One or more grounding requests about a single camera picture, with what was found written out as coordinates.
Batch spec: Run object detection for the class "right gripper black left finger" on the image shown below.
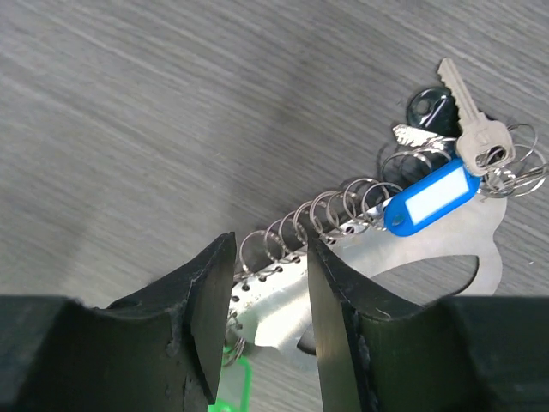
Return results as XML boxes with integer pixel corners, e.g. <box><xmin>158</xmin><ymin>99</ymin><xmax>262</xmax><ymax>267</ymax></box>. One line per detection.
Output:
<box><xmin>1</xmin><ymin>233</ymin><xmax>236</xmax><ymax>411</ymax></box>

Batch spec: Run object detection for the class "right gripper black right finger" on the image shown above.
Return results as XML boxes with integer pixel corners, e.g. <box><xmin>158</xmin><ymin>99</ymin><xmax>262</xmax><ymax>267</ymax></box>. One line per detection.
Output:
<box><xmin>307</xmin><ymin>240</ymin><xmax>548</xmax><ymax>411</ymax></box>

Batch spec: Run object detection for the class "green plastic key tag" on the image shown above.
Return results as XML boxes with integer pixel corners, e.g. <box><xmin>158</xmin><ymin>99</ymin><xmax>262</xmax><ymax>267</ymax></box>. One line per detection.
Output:
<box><xmin>208</xmin><ymin>348</ymin><xmax>253</xmax><ymax>412</ymax></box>

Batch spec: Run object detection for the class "blue plastic key tag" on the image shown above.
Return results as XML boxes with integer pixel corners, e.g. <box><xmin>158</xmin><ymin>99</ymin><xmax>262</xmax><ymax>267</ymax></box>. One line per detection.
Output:
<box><xmin>383</xmin><ymin>159</ymin><xmax>481</xmax><ymax>237</ymax></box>

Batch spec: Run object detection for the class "silver metal key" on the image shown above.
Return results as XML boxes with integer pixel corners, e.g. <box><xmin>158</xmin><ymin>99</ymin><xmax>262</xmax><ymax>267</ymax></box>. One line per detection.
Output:
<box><xmin>437</xmin><ymin>58</ymin><xmax>516</xmax><ymax>177</ymax></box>

